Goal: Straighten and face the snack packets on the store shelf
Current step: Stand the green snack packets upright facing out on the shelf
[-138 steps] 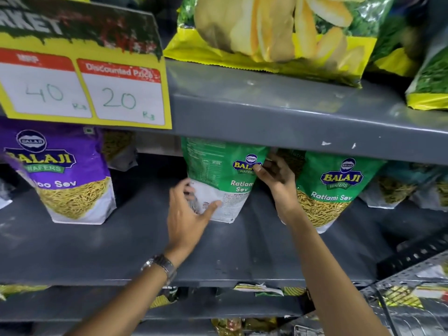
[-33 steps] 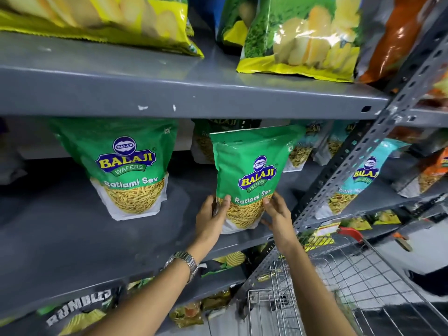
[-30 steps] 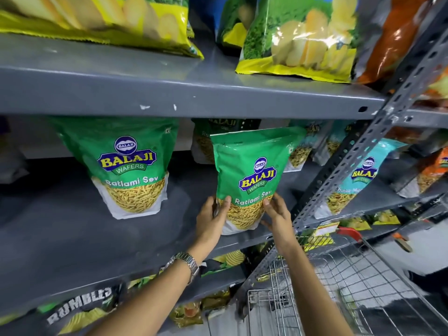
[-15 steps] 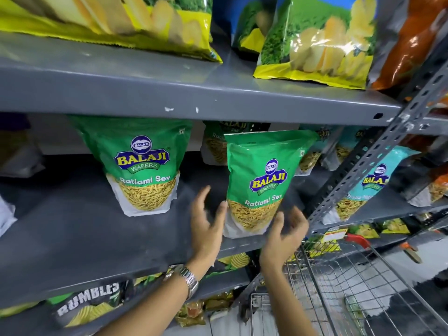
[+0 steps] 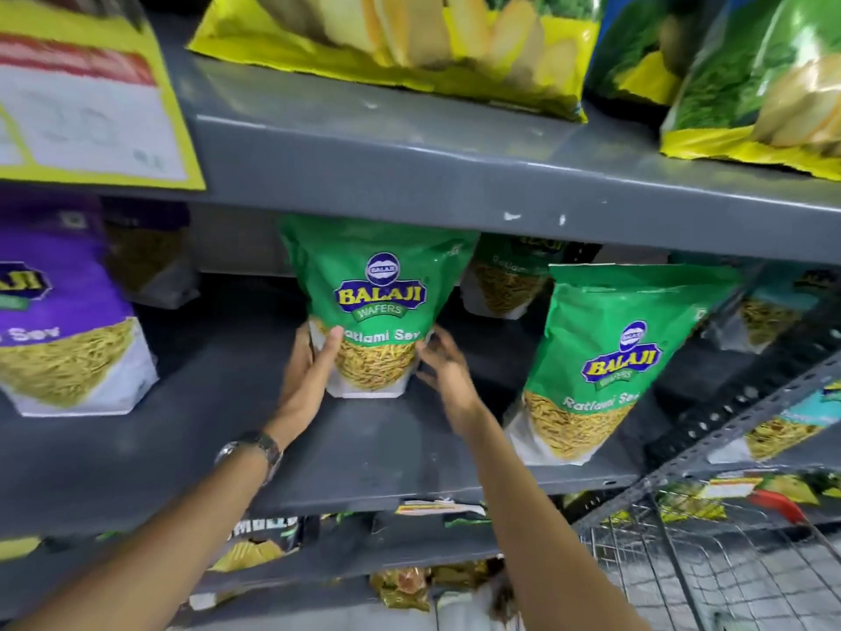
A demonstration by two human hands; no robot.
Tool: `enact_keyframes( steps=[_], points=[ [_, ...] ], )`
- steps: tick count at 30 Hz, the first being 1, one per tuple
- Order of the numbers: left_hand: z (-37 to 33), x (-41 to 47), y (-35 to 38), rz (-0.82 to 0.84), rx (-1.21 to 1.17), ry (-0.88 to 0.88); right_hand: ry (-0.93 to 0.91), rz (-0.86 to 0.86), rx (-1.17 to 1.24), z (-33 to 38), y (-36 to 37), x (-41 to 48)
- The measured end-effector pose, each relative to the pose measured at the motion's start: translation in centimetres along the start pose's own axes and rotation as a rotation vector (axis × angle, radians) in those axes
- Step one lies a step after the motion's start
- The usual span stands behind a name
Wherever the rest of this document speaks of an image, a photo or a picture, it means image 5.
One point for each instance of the teal snack pouch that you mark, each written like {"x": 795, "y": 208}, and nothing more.
{"x": 769, "y": 315}
{"x": 788, "y": 420}

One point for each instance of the green chips bag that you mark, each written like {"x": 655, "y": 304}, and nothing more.
{"x": 631, "y": 45}
{"x": 755, "y": 91}

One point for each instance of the person's left hand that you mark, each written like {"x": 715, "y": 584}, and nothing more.
{"x": 302, "y": 394}

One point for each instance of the yellow snack packet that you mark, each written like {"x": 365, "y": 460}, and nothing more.
{"x": 690, "y": 502}
{"x": 246, "y": 557}

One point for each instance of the green snack pouch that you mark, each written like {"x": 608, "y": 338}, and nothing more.
{"x": 381, "y": 282}
{"x": 611, "y": 348}
{"x": 506, "y": 282}

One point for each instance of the black snack packet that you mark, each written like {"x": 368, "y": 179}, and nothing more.
{"x": 269, "y": 529}

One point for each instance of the person's left forearm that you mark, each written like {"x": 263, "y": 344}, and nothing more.
{"x": 157, "y": 551}

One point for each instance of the person's right hand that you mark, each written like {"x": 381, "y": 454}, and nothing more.
{"x": 456, "y": 387}

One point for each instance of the person's right fingers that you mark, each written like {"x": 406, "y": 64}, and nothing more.
{"x": 441, "y": 354}

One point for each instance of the shelf edge label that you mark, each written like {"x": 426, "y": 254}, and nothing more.
{"x": 433, "y": 509}

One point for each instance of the yellow chips bag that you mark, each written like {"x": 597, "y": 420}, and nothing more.
{"x": 407, "y": 45}

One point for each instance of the grey metal shelf rack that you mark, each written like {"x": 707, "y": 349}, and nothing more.
{"x": 341, "y": 164}

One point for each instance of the silver wristwatch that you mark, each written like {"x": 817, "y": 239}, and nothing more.
{"x": 259, "y": 450}

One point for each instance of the yellow price sign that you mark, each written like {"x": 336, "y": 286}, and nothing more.
{"x": 85, "y": 111}

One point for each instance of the person's right forearm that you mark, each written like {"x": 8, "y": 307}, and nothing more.
{"x": 545, "y": 525}

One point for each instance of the person's left thumb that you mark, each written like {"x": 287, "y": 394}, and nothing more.
{"x": 330, "y": 354}

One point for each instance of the golden snack packet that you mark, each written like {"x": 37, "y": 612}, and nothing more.
{"x": 401, "y": 588}

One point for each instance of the purple snack pouch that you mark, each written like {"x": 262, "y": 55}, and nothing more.
{"x": 59, "y": 321}
{"x": 151, "y": 256}

